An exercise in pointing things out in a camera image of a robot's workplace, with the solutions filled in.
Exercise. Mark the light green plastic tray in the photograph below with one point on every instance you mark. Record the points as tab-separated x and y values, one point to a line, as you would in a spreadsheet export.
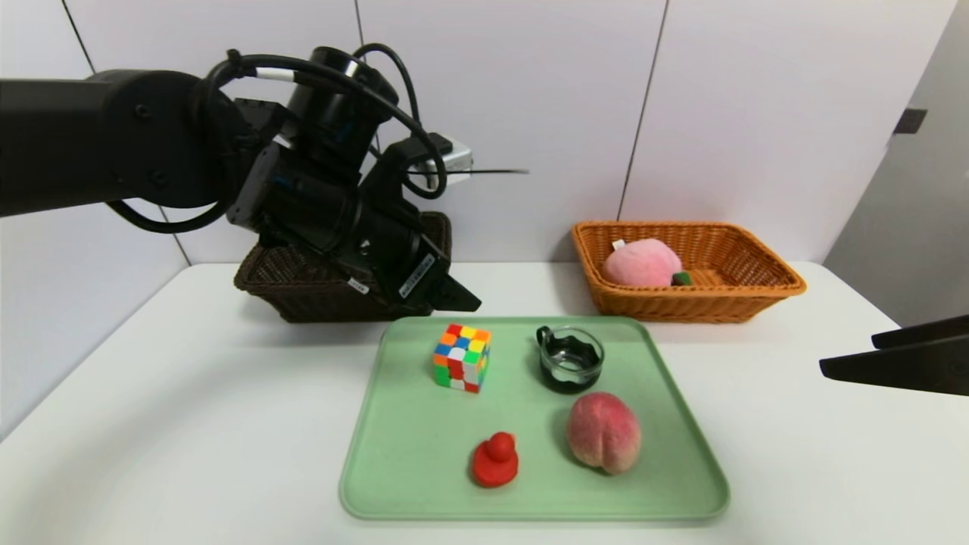
424	454

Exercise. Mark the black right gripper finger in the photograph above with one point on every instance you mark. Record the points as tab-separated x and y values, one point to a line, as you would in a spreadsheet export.
908	371
931	333

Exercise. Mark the realistic pink peach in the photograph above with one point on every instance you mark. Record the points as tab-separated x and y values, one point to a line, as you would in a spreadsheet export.
603	433

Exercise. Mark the dark wall fixture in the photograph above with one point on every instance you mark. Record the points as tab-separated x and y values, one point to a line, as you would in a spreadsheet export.
908	121

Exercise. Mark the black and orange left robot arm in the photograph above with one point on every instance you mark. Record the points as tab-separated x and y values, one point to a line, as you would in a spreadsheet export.
113	136

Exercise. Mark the red rubber duck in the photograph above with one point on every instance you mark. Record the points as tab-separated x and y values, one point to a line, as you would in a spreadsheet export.
496	462

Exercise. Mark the dark brown wicker basket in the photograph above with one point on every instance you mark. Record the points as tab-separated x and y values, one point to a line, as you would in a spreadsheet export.
303	291

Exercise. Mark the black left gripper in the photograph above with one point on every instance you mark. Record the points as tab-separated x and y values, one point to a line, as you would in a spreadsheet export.
419	277

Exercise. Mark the orange wicker basket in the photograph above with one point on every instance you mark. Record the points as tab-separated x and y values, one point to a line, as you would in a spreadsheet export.
681	303

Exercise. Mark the pink plush peach toy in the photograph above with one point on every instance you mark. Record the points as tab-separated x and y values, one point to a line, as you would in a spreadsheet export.
640	263

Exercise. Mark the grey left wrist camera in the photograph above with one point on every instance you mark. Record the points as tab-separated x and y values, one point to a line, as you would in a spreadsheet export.
454	159

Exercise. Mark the multicoloured puzzle cube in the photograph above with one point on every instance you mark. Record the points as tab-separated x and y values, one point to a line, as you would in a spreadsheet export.
462	357

